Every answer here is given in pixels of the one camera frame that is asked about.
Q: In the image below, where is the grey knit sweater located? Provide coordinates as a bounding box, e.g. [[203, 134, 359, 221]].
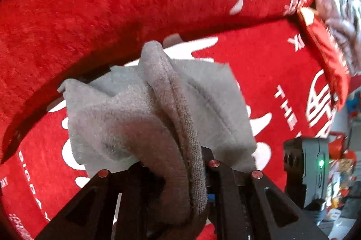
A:
[[59, 41, 256, 239]]

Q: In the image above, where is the red plastic stool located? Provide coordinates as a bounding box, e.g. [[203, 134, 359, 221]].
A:
[[329, 131, 357, 162]]

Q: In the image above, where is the red sofa seat cover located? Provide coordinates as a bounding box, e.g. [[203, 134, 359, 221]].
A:
[[1, 18, 336, 239]]

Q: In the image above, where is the grey patterned blanket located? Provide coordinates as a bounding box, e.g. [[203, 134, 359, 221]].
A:
[[315, 0, 360, 76]]

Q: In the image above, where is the red sofa back cover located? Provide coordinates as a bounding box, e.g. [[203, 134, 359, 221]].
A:
[[1, 0, 312, 161]]

